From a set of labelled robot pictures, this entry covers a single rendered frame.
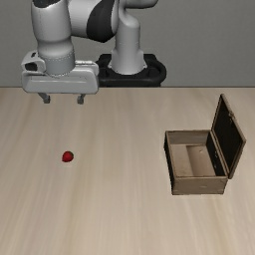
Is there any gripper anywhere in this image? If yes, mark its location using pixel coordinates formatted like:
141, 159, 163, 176
21, 50, 101, 106

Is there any red strawberry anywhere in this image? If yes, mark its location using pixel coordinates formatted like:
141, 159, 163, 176
61, 150, 75, 163

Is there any brown wooden box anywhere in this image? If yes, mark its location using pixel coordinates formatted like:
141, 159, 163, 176
163, 128, 229, 196

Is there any brown wooden box lid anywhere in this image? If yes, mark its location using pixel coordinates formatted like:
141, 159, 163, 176
210, 93, 247, 180

